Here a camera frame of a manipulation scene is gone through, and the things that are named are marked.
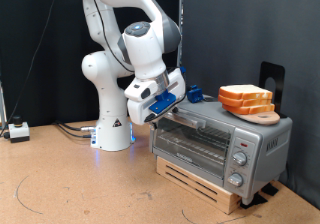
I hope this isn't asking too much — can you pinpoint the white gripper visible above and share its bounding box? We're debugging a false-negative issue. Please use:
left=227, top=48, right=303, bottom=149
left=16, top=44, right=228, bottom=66
left=126, top=67, right=187, bottom=127

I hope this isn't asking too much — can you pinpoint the glass oven door with handle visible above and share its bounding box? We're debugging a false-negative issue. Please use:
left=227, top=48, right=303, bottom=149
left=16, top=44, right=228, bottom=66
left=150, top=107, right=236, bottom=180

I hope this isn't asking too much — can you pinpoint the silver oven dial knob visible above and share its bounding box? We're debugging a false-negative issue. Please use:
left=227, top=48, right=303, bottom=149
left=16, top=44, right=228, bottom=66
left=227, top=172, right=245, bottom=188
left=232, top=150, right=249, bottom=167

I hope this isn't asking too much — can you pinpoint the silver toaster oven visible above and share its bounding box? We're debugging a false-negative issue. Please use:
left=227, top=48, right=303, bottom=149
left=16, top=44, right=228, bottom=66
left=148, top=93, right=294, bottom=206

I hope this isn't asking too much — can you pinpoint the black backdrop curtain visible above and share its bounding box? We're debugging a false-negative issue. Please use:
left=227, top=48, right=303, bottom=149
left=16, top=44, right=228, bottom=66
left=0, top=0, right=183, bottom=128

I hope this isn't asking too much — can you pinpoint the wooden slatted crate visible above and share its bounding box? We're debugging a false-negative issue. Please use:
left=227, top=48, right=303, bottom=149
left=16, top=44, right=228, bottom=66
left=155, top=155, right=243, bottom=216

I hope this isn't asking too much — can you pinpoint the dark grey backdrop curtain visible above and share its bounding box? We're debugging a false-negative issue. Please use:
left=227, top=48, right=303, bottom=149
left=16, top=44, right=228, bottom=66
left=182, top=0, right=320, bottom=211

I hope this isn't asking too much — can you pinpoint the small wooden serving board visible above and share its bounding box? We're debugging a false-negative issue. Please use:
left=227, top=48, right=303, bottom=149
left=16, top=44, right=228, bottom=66
left=229, top=109, right=281, bottom=126

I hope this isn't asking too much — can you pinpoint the white emergency stop box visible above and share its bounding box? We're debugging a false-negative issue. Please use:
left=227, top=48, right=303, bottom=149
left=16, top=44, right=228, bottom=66
left=8, top=115, right=31, bottom=144

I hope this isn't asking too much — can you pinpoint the black metal bookend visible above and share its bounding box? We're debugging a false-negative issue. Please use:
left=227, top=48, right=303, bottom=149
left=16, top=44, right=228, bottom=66
left=258, top=61, right=288, bottom=119

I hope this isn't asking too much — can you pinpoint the thin metal stand pole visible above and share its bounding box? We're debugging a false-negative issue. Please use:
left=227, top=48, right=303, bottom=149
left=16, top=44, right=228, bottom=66
left=0, top=82, right=8, bottom=130

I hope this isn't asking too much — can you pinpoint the black foam pad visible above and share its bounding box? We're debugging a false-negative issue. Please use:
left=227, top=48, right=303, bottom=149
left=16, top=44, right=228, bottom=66
left=239, top=193, right=269, bottom=210
left=261, top=183, right=280, bottom=197

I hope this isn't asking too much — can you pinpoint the wrist camera blue mount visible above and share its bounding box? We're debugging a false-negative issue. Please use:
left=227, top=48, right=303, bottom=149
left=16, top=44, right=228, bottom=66
left=144, top=89, right=177, bottom=123

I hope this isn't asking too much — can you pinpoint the oven wire rack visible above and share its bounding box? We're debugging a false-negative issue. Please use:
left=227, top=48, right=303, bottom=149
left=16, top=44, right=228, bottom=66
left=156, top=125, right=233, bottom=163

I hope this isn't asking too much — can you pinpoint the black base cable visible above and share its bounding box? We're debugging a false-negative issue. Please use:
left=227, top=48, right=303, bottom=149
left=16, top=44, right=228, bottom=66
left=57, top=124, right=94, bottom=139
left=53, top=119, right=97, bottom=132

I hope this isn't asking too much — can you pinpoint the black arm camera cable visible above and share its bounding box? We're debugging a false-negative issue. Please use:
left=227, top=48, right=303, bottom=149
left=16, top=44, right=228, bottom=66
left=86, top=0, right=136, bottom=74

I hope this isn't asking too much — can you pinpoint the long black hanging cable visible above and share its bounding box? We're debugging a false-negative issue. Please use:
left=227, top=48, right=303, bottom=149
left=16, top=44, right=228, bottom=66
left=0, top=0, right=65, bottom=140

